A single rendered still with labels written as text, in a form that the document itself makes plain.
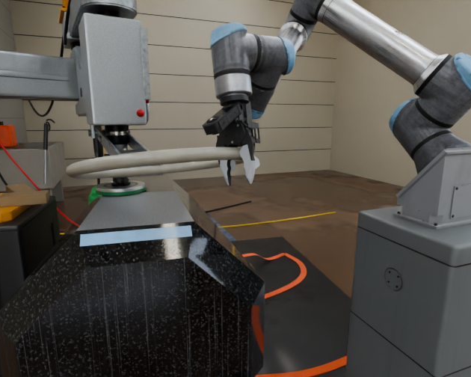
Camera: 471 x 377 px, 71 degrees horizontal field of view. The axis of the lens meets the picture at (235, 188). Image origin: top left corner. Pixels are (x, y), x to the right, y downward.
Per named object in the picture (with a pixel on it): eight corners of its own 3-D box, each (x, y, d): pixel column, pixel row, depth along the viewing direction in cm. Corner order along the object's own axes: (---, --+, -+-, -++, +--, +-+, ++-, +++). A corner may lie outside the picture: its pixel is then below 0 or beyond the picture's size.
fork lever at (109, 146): (87, 136, 163) (87, 126, 161) (128, 135, 172) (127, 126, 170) (115, 179, 107) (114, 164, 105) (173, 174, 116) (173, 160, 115)
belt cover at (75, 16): (64, 54, 202) (61, 25, 198) (108, 57, 214) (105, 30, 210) (79, 11, 120) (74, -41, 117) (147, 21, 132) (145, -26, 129)
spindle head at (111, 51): (84, 129, 163) (74, 32, 154) (129, 129, 174) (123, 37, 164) (93, 132, 133) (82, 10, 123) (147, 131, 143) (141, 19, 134)
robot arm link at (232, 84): (238, 70, 75) (204, 80, 80) (241, 91, 75) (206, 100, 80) (256, 78, 83) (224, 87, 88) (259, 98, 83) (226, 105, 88)
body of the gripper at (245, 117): (262, 146, 84) (257, 98, 84) (245, 144, 76) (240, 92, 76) (235, 149, 88) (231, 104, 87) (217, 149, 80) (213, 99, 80)
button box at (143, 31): (139, 100, 146) (135, 31, 140) (146, 100, 147) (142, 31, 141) (144, 99, 139) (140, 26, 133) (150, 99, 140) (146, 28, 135)
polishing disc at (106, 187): (88, 187, 152) (88, 184, 152) (131, 181, 166) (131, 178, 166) (108, 194, 137) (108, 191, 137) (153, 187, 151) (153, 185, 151)
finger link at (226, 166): (239, 184, 86) (243, 149, 85) (227, 185, 81) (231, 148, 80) (229, 182, 88) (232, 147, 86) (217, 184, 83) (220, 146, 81)
